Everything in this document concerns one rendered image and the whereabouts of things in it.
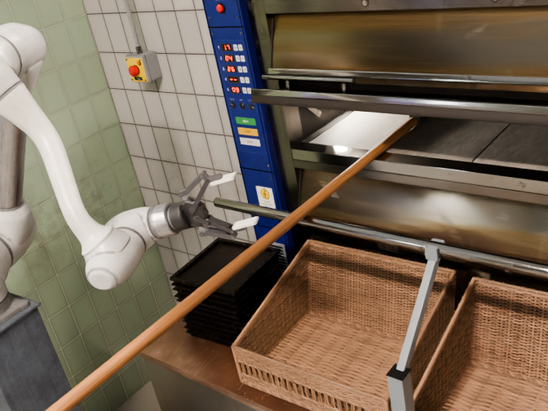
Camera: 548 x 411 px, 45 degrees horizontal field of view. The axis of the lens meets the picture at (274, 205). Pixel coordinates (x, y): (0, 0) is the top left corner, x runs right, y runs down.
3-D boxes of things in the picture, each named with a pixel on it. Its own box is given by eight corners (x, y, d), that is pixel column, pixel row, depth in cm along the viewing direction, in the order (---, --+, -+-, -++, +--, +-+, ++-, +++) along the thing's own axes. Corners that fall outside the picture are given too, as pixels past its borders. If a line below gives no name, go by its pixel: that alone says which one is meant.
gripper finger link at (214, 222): (194, 216, 173) (192, 220, 174) (234, 232, 173) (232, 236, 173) (198, 209, 176) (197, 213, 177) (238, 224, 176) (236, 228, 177)
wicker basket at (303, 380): (319, 300, 248) (307, 236, 236) (465, 340, 214) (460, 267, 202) (236, 383, 216) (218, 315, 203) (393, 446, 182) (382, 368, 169)
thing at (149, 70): (145, 76, 254) (138, 50, 249) (163, 77, 248) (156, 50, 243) (130, 82, 249) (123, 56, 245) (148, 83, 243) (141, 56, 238)
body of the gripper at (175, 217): (172, 196, 178) (202, 188, 175) (187, 223, 182) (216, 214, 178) (162, 211, 172) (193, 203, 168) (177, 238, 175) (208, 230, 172)
